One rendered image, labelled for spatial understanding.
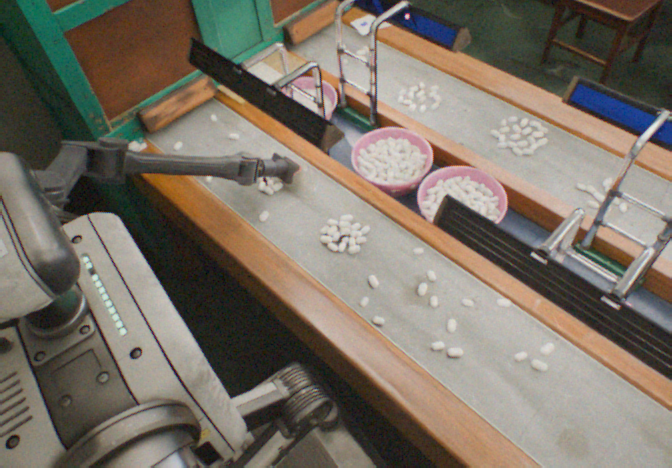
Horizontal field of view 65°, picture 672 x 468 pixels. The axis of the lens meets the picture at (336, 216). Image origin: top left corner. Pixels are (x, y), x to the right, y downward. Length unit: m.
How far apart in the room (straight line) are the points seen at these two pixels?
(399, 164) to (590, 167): 0.60
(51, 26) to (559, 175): 1.57
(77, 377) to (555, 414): 1.05
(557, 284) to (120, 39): 1.45
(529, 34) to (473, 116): 1.91
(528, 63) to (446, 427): 2.64
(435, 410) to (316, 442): 0.42
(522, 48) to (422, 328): 2.55
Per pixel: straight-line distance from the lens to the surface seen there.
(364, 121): 1.97
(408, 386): 1.34
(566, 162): 1.87
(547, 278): 1.15
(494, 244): 1.17
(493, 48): 3.65
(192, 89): 2.02
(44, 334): 0.71
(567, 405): 1.42
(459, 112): 1.98
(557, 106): 2.03
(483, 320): 1.46
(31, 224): 0.57
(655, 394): 1.47
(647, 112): 1.54
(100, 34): 1.84
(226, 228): 1.63
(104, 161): 1.42
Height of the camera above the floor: 2.01
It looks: 51 degrees down
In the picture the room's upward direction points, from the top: 6 degrees counter-clockwise
